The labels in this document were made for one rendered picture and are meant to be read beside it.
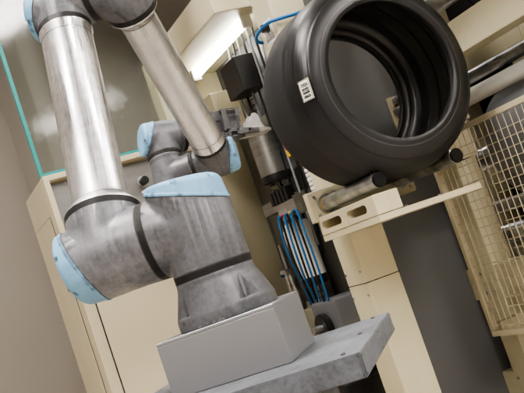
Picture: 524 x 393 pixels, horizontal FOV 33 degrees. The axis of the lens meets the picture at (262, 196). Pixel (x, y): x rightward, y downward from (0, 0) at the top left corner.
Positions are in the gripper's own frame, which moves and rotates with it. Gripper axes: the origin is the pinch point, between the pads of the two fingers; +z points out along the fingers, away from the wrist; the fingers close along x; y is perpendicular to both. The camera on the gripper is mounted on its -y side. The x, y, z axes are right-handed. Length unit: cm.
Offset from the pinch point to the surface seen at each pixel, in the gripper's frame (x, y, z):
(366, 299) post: 32, -52, 37
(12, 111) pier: 423, 135, 2
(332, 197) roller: 17.1, -19.3, 24.8
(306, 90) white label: -10.9, 7.7, 9.3
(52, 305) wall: 410, -10, 3
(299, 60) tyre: -9.8, 16.7, 10.1
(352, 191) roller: 4.5, -20.1, 24.8
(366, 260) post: 28, -40, 38
